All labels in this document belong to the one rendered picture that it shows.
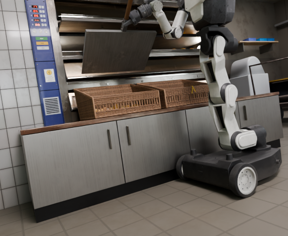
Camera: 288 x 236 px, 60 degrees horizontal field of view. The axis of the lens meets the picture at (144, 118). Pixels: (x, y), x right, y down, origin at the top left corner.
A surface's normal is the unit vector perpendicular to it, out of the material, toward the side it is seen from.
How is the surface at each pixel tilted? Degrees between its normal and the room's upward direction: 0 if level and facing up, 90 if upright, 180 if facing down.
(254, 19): 90
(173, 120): 90
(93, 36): 140
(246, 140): 90
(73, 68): 70
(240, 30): 90
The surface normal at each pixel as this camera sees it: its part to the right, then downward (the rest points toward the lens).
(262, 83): 0.47, -0.04
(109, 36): 0.41, 0.74
